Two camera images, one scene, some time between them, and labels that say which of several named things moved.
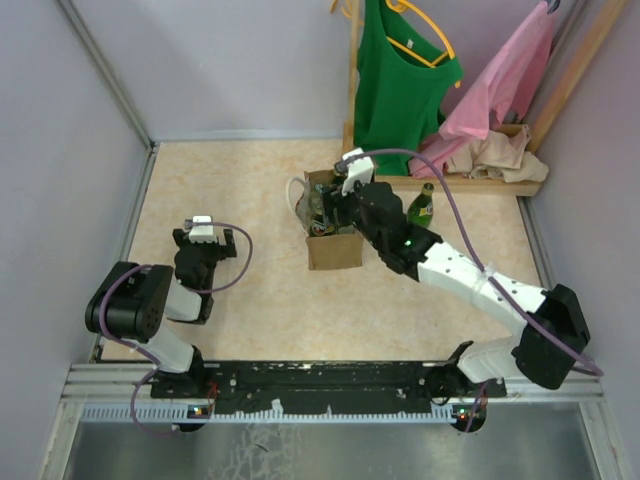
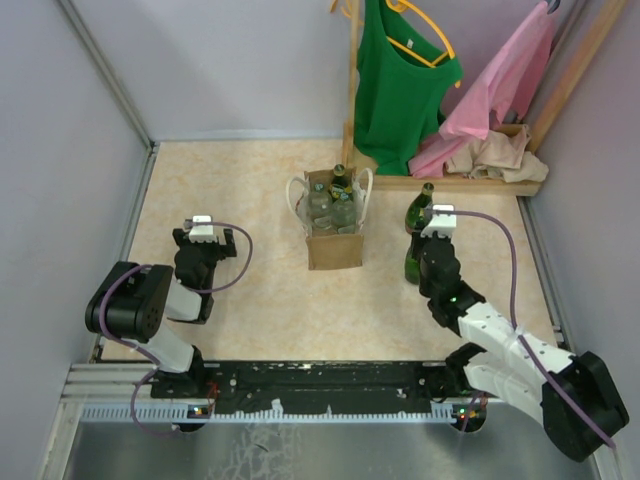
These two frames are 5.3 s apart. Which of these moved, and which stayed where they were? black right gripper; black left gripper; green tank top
Moved: black right gripper
Stayed: green tank top; black left gripper
